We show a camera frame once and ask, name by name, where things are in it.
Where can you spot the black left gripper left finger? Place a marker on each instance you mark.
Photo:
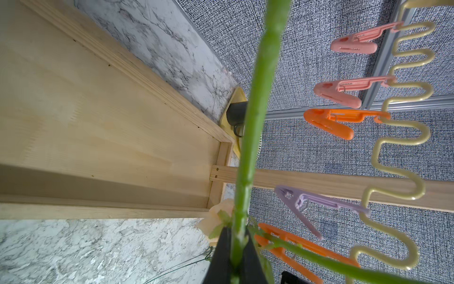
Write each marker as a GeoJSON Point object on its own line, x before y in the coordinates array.
{"type": "Point", "coordinates": [220, 268]}

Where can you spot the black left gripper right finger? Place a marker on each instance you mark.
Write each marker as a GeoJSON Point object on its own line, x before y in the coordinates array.
{"type": "Point", "coordinates": [252, 272]}

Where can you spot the white rose with stem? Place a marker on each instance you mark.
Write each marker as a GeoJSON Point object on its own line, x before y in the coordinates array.
{"type": "Point", "coordinates": [264, 71]}

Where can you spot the peach rose with stem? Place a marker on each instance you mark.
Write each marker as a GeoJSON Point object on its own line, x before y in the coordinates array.
{"type": "Point", "coordinates": [349, 271]}

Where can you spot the yellow plastic clip hanger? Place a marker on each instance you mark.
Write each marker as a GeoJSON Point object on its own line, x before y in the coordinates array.
{"type": "Point", "coordinates": [420, 30]}

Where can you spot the white patterned plate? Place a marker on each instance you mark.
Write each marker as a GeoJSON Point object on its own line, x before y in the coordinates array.
{"type": "Point", "coordinates": [259, 147]}

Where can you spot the black cup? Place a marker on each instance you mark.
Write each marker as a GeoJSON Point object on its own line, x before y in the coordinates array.
{"type": "Point", "coordinates": [236, 113]}

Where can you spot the orange upper clip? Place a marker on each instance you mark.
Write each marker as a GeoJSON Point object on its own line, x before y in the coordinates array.
{"type": "Point", "coordinates": [332, 120]}

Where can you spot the yellow tray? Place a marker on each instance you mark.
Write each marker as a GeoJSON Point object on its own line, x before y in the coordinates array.
{"type": "Point", "coordinates": [238, 96]}

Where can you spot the pink clip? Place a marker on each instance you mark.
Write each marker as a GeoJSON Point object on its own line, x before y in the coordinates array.
{"type": "Point", "coordinates": [361, 42]}
{"type": "Point", "coordinates": [336, 91]}

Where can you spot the wooden hanging rack frame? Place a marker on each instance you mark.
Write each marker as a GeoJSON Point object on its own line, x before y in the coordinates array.
{"type": "Point", "coordinates": [89, 131]}

